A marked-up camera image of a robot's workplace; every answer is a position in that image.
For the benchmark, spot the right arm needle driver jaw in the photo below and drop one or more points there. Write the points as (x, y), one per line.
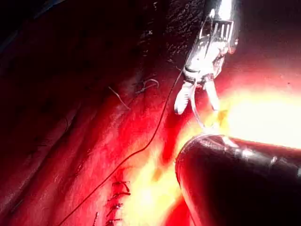
(183, 101)
(212, 94)

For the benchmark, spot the right arm needle driver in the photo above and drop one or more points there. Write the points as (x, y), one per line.
(204, 56)

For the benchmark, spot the curved steel needle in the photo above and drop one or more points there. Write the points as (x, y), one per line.
(195, 115)

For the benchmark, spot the black thread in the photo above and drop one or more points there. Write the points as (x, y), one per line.
(145, 148)

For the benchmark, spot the dark left arm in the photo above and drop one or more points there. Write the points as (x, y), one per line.
(235, 188)

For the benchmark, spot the tissue pad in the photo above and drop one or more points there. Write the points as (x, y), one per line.
(94, 141)

